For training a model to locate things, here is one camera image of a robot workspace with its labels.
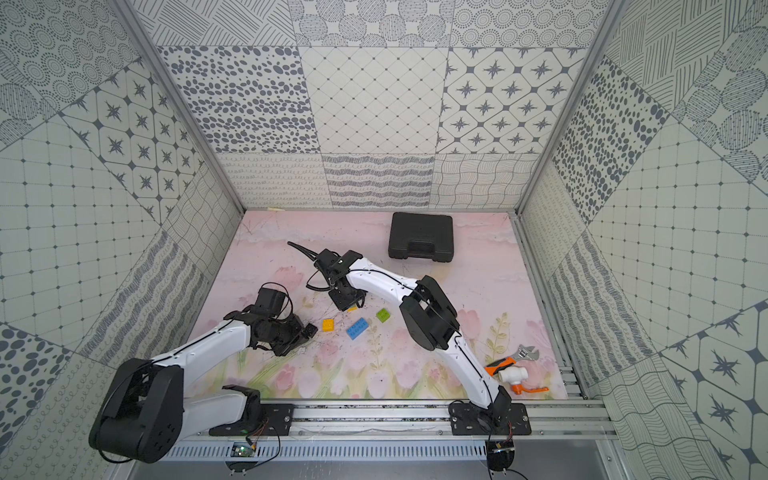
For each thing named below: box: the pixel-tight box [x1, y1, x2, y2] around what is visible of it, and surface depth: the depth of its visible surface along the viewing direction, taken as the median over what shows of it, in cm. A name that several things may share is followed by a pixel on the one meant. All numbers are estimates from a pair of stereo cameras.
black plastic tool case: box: [388, 212, 454, 263], surface depth 109 cm
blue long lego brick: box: [346, 317, 369, 341], surface depth 90 cm
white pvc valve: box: [498, 367, 529, 385], surface depth 80 cm
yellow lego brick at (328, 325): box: [321, 318, 335, 332], surface depth 91 cm
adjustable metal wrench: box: [511, 344, 540, 361], surface depth 86 cm
